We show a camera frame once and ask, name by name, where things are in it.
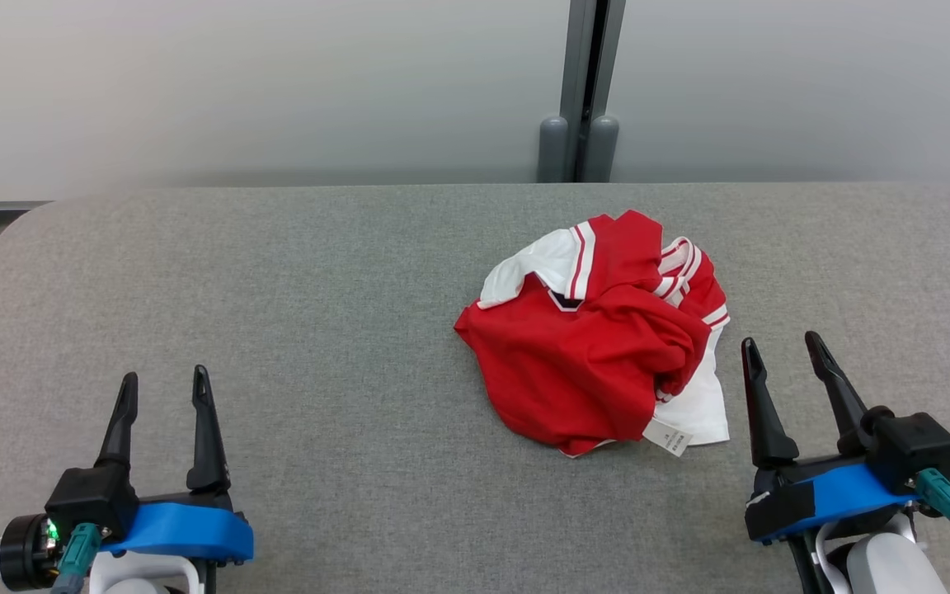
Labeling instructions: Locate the red white jersey shirt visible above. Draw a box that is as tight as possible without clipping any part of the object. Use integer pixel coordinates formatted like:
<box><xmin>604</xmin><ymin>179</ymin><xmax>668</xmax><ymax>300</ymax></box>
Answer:
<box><xmin>454</xmin><ymin>210</ymin><xmax>731</xmax><ymax>460</ymax></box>

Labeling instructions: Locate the grey vertical partition post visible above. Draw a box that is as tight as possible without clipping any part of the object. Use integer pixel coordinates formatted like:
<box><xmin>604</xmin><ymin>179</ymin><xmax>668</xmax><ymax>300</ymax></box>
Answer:
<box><xmin>558</xmin><ymin>0</ymin><xmax>627</xmax><ymax>183</ymax></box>

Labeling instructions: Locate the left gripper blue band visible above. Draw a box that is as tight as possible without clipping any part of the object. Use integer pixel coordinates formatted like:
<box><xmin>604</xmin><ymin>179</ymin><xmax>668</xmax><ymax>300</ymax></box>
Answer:
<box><xmin>96</xmin><ymin>365</ymin><xmax>255</xmax><ymax>565</ymax></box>

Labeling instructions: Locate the grey rounded post foot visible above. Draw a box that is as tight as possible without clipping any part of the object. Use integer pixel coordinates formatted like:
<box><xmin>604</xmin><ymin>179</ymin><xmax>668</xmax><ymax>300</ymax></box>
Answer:
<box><xmin>537</xmin><ymin>115</ymin><xmax>569</xmax><ymax>183</ymax></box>
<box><xmin>588</xmin><ymin>115</ymin><xmax>621</xmax><ymax>183</ymax></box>

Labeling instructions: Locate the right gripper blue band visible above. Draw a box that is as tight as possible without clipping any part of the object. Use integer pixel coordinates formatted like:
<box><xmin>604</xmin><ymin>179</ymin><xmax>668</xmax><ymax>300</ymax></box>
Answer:
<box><xmin>741</xmin><ymin>331</ymin><xmax>921</xmax><ymax>545</ymax></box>

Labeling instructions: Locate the left teal plug black cable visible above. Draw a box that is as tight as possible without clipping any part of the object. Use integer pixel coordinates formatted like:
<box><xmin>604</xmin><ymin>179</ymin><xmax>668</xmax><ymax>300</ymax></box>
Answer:
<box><xmin>49</xmin><ymin>521</ymin><xmax>104</xmax><ymax>594</ymax></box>

